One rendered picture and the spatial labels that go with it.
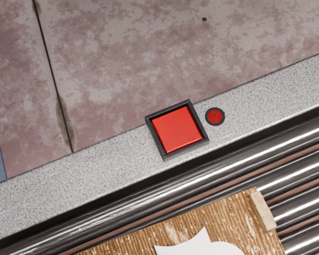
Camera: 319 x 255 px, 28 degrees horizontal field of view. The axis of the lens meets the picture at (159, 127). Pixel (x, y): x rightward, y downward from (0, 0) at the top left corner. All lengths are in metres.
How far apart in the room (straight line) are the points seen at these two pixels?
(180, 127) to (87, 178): 0.16
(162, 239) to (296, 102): 0.31
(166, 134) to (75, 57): 1.16
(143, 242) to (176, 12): 1.34
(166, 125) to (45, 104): 1.10
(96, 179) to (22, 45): 1.24
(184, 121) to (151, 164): 0.08
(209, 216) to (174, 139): 0.13
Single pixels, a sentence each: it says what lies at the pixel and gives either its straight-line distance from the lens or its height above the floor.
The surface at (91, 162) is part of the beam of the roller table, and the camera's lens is 0.97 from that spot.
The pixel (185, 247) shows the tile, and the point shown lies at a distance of 0.90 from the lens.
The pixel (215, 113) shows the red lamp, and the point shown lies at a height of 0.92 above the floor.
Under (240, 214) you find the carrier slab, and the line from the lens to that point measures 0.93.
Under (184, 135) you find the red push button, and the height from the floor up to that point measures 0.93.
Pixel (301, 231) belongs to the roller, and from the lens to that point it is 0.96.
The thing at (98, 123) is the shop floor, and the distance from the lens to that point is 1.99.
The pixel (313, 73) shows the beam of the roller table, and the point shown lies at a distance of 1.05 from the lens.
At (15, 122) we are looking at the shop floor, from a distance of 2.04.
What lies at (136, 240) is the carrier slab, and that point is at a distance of 0.92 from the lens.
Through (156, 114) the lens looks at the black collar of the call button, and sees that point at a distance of 0.98.
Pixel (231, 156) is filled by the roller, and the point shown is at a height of 0.92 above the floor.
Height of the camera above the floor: 1.83
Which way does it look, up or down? 68 degrees down
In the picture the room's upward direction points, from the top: 3 degrees counter-clockwise
